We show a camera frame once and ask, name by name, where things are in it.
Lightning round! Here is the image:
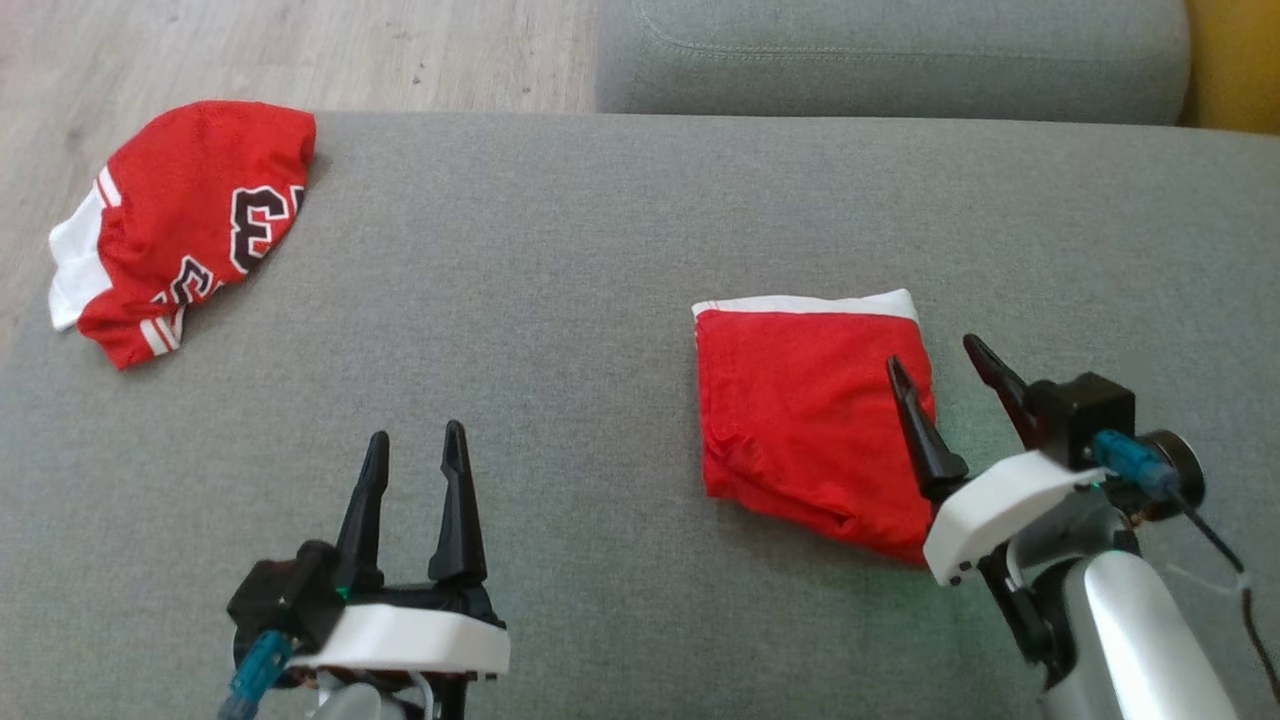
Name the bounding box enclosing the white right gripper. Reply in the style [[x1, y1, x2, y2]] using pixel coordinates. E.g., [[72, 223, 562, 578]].
[[887, 334, 1141, 691]]

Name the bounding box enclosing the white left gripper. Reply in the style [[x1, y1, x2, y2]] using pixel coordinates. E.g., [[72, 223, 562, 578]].
[[295, 420, 511, 686]]

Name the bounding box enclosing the red shorts white waistband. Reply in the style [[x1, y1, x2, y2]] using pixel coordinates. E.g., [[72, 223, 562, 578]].
[[692, 289, 941, 569]]

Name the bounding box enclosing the red white numbered jersey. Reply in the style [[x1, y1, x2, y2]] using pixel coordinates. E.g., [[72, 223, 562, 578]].
[[48, 100, 317, 371]]

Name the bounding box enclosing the large grey sofa seat cushion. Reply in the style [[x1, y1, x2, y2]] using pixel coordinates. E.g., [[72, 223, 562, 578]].
[[0, 110, 1280, 720]]

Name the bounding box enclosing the small grey sofa seat cushion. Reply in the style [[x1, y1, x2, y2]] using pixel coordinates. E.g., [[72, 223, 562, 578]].
[[597, 0, 1191, 126]]

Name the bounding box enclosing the yellow sofa back cushion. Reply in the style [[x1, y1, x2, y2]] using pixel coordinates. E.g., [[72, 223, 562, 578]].
[[1185, 0, 1280, 136]]

